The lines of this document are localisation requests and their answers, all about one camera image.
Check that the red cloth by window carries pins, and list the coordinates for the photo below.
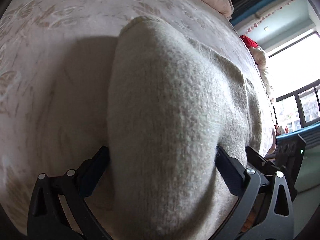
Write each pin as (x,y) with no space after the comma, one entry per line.
(249,42)

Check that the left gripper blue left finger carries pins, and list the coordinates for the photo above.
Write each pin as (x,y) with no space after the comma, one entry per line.
(46,217)

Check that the window with black frame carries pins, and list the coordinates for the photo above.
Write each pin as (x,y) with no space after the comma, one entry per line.
(291,69)

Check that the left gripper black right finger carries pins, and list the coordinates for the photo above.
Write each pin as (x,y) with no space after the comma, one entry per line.
(275,215)

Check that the cream knit sweater black hearts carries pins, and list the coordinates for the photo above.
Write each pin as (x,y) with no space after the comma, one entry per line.
(171,102)

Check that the pink butterfly bed blanket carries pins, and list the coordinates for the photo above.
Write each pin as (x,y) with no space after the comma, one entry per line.
(56,58)

